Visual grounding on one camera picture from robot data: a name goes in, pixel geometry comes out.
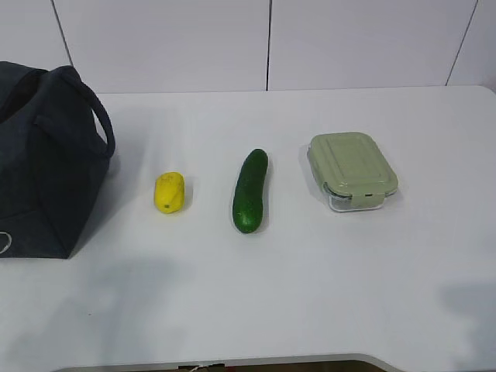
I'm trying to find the green cucumber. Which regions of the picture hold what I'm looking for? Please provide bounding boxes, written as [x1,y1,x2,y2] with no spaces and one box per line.
[232,149,268,234]

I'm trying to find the green lidded glass container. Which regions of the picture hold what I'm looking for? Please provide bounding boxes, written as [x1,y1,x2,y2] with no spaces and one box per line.
[307,132,398,212]

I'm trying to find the dark blue lunch bag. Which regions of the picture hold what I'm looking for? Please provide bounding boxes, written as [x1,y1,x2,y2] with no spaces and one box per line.
[1,61,115,259]

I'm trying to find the yellow lemon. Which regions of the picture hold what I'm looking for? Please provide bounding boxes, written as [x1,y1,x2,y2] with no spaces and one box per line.
[153,172,185,214]

